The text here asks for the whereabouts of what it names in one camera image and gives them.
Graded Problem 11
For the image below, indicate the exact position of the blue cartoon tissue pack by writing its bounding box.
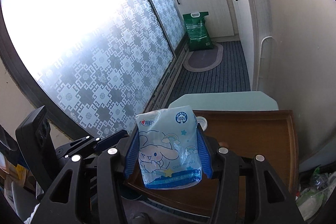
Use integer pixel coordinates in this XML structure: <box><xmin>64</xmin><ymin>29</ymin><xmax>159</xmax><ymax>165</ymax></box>
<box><xmin>135</xmin><ymin>106</ymin><xmax>202</xmax><ymax>190</ymax></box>

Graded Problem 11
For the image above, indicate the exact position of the bag of trash on floor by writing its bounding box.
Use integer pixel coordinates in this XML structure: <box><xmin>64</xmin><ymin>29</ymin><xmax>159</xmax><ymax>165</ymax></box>
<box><xmin>296</xmin><ymin>164</ymin><xmax>335</xmax><ymax>223</ymax></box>

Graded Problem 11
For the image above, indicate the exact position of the white kitchen base cabinet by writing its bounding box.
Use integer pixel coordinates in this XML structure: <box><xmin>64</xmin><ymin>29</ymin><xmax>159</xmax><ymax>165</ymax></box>
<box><xmin>170</xmin><ymin>0</ymin><xmax>274</xmax><ymax>92</ymax></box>

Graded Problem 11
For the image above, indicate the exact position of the white plastic bottle cap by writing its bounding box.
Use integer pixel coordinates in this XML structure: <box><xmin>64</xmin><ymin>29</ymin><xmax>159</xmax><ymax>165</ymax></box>
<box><xmin>196</xmin><ymin>116</ymin><xmax>208</xmax><ymax>131</ymax></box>

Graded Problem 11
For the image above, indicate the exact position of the light green plastic stool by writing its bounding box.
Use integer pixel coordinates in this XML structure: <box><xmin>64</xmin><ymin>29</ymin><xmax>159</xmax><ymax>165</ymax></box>
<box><xmin>168</xmin><ymin>91</ymin><xmax>278</xmax><ymax>111</ymax></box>

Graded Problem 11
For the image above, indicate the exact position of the brown wooden tray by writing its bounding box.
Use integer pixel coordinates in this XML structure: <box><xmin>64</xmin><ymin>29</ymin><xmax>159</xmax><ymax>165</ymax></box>
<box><xmin>128</xmin><ymin>110</ymin><xmax>298</xmax><ymax>217</ymax></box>

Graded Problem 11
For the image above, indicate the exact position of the striped dark floor runner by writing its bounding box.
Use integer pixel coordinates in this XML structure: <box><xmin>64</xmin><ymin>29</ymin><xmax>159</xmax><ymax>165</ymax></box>
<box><xmin>163</xmin><ymin>40</ymin><xmax>251</xmax><ymax>109</ymax></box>

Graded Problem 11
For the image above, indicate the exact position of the grey oval floor mat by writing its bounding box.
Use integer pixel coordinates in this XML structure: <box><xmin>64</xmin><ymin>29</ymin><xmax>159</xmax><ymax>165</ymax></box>
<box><xmin>183</xmin><ymin>43</ymin><xmax>224</xmax><ymax>72</ymax></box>

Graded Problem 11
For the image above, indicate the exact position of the green rice bag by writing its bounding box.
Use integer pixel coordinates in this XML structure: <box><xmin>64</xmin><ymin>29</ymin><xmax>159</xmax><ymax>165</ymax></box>
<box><xmin>183</xmin><ymin>11</ymin><xmax>214</xmax><ymax>51</ymax></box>

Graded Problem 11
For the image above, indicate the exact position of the frosted patterned sliding door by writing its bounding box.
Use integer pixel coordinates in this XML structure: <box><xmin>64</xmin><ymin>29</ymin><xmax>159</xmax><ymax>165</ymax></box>
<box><xmin>1</xmin><ymin>0</ymin><xmax>185</xmax><ymax>138</ymax></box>

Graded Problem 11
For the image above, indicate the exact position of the white refrigerator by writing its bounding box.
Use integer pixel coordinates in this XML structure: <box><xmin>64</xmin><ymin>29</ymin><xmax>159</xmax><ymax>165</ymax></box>
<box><xmin>264</xmin><ymin>0</ymin><xmax>335</xmax><ymax>160</ymax></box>

